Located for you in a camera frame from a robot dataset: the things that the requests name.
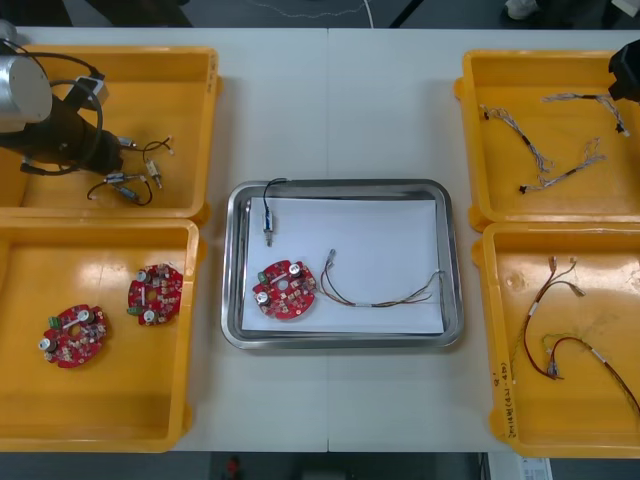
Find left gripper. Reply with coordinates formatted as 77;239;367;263
74;123;125;172

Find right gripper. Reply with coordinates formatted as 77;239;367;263
607;42;640;105

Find blue-white twisted wire harness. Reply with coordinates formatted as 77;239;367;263
518;137;608;194
478;103;555;174
541;92;632;136

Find metal solenoid with blue label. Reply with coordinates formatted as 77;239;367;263
260;177;295;250

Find round red circuit board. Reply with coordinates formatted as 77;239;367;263
38;303;111;370
251;258;320;322
126;263;184;327

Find multicolour thin wire harness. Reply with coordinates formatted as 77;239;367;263
318;248;447;310

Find group of metal solenoids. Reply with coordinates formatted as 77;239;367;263
85;134;177;207

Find yellow-orange plastic bin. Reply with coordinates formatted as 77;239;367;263
453;48;640;232
0;46;224;226
472;222;640;459
0;218;207;454

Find person's foot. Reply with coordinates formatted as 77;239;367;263
503;0;542;20

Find steel tray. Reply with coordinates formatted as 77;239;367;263
220;178;464;354

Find white paper sheet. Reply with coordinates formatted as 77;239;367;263
241;196;446;335

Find white printed label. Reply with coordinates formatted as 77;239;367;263
519;457;554;480

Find red-brown wire harness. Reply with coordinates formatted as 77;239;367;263
519;255;587;381

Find white cable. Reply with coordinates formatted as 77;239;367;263
252;0;376;30

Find red and green wire harness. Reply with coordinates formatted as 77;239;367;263
542;332;640;414

